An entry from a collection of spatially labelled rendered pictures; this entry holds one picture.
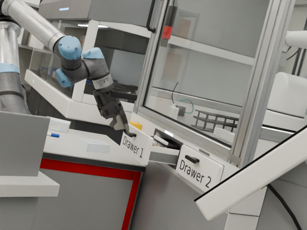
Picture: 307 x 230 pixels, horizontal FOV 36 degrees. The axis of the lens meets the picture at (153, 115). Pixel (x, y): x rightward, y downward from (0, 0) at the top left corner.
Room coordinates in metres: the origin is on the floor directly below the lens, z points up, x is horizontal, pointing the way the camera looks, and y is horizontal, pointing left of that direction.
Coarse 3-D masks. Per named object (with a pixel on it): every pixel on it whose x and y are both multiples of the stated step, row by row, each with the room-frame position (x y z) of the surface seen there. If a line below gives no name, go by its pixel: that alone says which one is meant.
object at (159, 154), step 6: (156, 150) 1.81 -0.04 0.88; (162, 150) 1.82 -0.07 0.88; (168, 150) 1.83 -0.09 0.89; (174, 150) 1.84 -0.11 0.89; (150, 156) 1.80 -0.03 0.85; (156, 156) 1.81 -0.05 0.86; (162, 156) 1.82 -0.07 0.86; (168, 156) 1.83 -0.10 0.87; (174, 156) 1.84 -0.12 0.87; (162, 162) 1.82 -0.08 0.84; (168, 162) 1.83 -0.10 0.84; (174, 162) 1.84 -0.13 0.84
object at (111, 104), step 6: (96, 90) 1.83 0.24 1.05; (102, 90) 1.80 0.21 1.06; (108, 90) 1.80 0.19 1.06; (96, 96) 1.82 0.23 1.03; (102, 96) 1.81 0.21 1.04; (108, 96) 1.83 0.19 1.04; (96, 102) 1.84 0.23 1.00; (102, 102) 1.82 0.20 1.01; (108, 102) 1.83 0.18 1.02; (114, 102) 1.82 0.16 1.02; (120, 102) 1.83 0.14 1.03; (102, 108) 1.80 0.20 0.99; (108, 108) 1.81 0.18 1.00; (114, 108) 1.82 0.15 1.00; (102, 114) 1.83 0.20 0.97; (108, 114) 1.82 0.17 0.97; (114, 114) 1.83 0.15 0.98
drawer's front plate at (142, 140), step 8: (136, 128) 1.94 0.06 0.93; (128, 136) 1.97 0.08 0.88; (136, 136) 1.89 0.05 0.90; (144, 136) 1.82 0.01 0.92; (120, 144) 2.03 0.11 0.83; (136, 144) 1.87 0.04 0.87; (144, 144) 1.80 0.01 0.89; (152, 144) 1.78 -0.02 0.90; (128, 152) 1.93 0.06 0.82; (136, 152) 1.86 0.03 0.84; (144, 152) 1.78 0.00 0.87; (144, 160) 1.77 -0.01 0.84
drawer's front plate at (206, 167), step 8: (184, 152) 1.77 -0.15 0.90; (192, 152) 1.71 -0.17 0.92; (184, 160) 1.76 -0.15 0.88; (200, 160) 1.65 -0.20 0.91; (208, 160) 1.60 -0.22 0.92; (176, 168) 1.80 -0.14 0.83; (184, 168) 1.74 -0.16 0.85; (192, 168) 1.69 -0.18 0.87; (200, 168) 1.64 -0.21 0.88; (208, 168) 1.59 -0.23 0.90; (216, 168) 1.55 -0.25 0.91; (184, 176) 1.73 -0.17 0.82; (192, 176) 1.68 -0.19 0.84; (208, 176) 1.58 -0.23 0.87; (216, 176) 1.54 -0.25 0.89; (200, 184) 1.62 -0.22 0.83; (208, 184) 1.57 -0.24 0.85; (216, 184) 1.54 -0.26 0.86
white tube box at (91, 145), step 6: (78, 144) 2.10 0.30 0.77; (84, 144) 2.07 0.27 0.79; (90, 144) 2.06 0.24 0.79; (96, 144) 2.08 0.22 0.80; (102, 144) 2.12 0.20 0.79; (108, 144) 2.14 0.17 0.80; (84, 150) 2.06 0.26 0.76; (90, 150) 2.06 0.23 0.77; (96, 150) 2.08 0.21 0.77; (102, 150) 2.10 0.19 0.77; (108, 150) 2.13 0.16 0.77
